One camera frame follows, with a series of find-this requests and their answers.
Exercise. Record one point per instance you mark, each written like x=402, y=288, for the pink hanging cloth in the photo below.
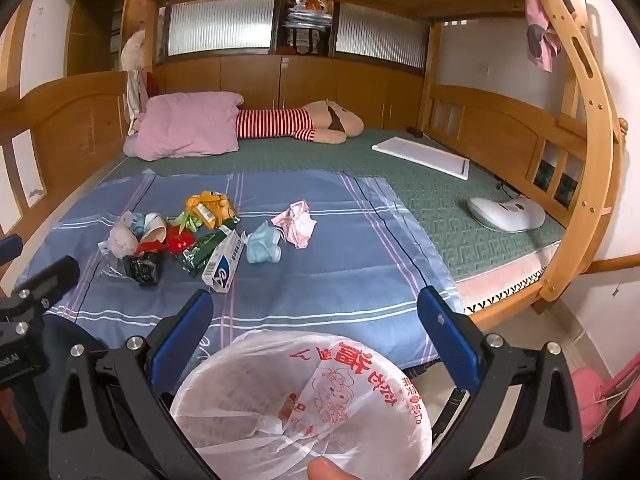
x=537, y=35

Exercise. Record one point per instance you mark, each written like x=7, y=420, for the pink plastic object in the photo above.
x=597, y=400

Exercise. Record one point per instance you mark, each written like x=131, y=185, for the white paper cup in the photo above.
x=155, y=232

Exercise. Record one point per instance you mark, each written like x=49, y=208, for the trash bin with plastic liner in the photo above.
x=260, y=385

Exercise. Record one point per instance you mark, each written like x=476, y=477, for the black wrapper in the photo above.
x=142, y=270

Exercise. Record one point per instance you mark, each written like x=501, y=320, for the wooden bunk bed frame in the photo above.
x=95, y=120

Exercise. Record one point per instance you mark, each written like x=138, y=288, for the curved wooden ladder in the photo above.
x=600, y=135

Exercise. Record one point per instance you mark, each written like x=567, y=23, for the red hanging garment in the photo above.
x=150, y=85

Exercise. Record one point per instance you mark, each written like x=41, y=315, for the blue checked bed sheet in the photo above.
x=325, y=270

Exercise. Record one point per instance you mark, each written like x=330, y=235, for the pale lavender pillow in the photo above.
x=131, y=147

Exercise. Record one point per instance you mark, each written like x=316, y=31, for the white handheld mite vacuum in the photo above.
x=505, y=212

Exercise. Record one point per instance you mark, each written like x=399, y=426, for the frosted glass window panel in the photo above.
x=380, y=32
x=220, y=25

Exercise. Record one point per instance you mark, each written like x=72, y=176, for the dark green snack wrapper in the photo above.
x=197, y=255

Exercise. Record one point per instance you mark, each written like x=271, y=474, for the clear plastic bag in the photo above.
x=107, y=267

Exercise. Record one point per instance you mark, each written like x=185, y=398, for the stacked white plastic bags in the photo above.
x=306, y=16

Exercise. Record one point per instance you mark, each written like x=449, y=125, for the striped-shirt plush toy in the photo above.
x=270, y=122

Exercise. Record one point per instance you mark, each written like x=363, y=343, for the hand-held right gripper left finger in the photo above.
x=185, y=327

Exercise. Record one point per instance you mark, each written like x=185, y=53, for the orange snack wrapper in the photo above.
x=210, y=207

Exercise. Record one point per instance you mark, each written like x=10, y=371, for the green patterned bed mat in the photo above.
x=440, y=200

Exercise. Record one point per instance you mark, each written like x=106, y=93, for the light blue cloth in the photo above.
x=134, y=220
x=262, y=250

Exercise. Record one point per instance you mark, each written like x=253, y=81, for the wooden door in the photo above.
x=92, y=35

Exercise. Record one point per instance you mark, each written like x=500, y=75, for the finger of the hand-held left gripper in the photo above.
x=9, y=251
x=47, y=282

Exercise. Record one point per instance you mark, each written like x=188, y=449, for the red packet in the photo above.
x=175, y=242

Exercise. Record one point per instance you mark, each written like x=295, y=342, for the white cardboard box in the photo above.
x=225, y=265

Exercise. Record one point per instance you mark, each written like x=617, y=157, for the pink wrapper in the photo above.
x=295, y=222

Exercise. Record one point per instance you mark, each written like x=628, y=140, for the light green wrapper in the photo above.
x=182, y=221

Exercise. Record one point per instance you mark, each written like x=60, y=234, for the white hanging garment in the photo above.
x=134, y=97

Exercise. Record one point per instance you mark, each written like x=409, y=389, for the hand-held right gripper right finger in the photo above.
x=445, y=332

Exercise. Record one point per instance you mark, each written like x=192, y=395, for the white flat board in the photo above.
x=420, y=156

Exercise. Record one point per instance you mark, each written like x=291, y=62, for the pink pillow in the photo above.
x=190, y=125

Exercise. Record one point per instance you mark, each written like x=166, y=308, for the wooden wall cabinet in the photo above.
x=310, y=80

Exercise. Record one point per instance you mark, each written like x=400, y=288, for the white tissue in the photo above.
x=122, y=242

